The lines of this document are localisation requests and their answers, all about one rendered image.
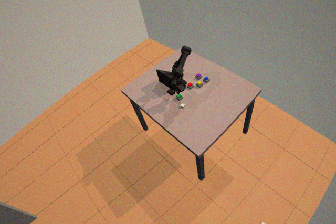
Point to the green button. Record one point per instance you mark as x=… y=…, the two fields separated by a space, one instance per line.
x=179 y=97

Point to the red button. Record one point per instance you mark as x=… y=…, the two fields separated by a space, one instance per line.
x=190 y=85

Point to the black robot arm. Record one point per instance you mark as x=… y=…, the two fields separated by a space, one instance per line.
x=177 y=70

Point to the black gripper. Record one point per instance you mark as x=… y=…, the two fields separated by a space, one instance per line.
x=172 y=92

